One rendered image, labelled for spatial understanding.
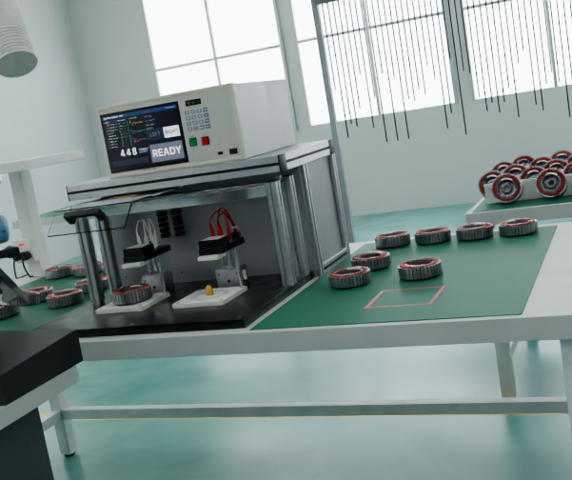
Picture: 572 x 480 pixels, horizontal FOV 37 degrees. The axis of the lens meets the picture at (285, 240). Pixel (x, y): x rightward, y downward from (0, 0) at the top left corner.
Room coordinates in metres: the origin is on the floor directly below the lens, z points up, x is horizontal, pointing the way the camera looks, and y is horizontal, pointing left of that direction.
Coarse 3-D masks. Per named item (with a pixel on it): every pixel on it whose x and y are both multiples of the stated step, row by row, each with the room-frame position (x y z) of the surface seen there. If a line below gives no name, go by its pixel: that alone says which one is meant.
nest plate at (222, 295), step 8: (224, 288) 2.25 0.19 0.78; (232, 288) 2.23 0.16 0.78; (240, 288) 2.22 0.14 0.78; (192, 296) 2.21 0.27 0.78; (200, 296) 2.19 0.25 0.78; (208, 296) 2.18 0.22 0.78; (216, 296) 2.16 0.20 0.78; (224, 296) 2.14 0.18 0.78; (232, 296) 2.15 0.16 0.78; (176, 304) 2.15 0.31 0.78; (184, 304) 2.14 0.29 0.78; (192, 304) 2.13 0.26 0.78; (200, 304) 2.12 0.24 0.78; (208, 304) 2.11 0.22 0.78; (216, 304) 2.10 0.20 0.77; (224, 304) 2.10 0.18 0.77
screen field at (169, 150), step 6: (156, 144) 2.37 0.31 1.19; (162, 144) 2.37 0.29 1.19; (168, 144) 2.36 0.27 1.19; (174, 144) 2.35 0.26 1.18; (180, 144) 2.34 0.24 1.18; (150, 150) 2.38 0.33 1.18; (156, 150) 2.38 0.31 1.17; (162, 150) 2.37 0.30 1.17; (168, 150) 2.36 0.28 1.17; (174, 150) 2.35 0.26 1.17; (180, 150) 2.35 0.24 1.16; (156, 156) 2.38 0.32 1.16; (162, 156) 2.37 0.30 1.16; (168, 156) 2.36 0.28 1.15; (174, 156) 2.35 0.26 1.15; (180, 156) 2.35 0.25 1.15
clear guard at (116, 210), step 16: (144, 192) 2.37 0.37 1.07; (160, 192) 2.28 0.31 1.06; (80, 208) 2.21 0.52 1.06; (96, 208) 2.19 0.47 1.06; (112, 208) 2.16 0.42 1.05; (128, 208) 2.14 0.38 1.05; (64, 224) 2.20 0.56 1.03; (80, 224) 2.17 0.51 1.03; (96, 224) 2.15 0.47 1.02; (112, 224) 2.12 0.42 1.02
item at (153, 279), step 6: (168, 270) 2.43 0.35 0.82; (144, 276) 2.41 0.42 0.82; (150, 276) 2.40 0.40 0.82; (156, 276) 2.40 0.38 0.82; (168, 276) 2.41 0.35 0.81; (144, 282) 2.41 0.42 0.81; (150, 282) 2.41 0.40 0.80; (156, 282) 2.40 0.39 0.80; (168, 282) 2.41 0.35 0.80; (156, 288) 2.40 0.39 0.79; (162, 288) 2.39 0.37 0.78; (168, 288) 2.40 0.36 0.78; (174, 288) 2.43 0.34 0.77
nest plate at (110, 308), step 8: (152, 296) 2.30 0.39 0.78; (160, 296) 2.29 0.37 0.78; (168, 296) 2.32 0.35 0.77; (112, 304) 2.29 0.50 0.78; (136, 304) 2.24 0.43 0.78; (144, 304) 2.22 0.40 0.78; (152, 304) 2.24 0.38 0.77; (96, 312) 2.25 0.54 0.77; (104, 312) 2.24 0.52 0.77; (112, 312) 2.23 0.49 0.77
